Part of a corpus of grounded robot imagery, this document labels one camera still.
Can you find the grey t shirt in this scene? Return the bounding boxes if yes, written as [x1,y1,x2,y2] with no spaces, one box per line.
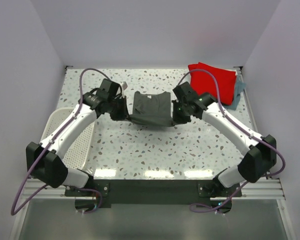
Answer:
[129,91,173,127]

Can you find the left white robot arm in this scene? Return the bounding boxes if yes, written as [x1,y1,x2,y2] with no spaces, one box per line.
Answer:
[25,78,128,196]

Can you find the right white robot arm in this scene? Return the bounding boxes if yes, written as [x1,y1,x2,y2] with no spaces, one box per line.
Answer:
[173,82,277,197]

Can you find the folded red t shirt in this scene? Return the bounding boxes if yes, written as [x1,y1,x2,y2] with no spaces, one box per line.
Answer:
[187,62,238,105]

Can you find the folded light blue t shirt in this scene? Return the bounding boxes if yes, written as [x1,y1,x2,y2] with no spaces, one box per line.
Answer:
[224,78,246,110]

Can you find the white plastic basket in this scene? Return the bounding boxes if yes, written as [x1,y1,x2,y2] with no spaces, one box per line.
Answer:
[41,107,95,170]

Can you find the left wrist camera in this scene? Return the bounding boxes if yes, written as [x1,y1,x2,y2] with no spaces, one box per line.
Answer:
[120,81,128,90]

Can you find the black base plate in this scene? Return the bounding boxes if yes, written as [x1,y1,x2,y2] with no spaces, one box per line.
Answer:
[64,179,242,210]

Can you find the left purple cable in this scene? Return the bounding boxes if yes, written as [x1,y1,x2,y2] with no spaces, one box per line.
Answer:
[10,67,108,216]

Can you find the aluminium frame rail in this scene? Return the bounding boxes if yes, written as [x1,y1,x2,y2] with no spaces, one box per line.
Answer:
[25,76,282,204]

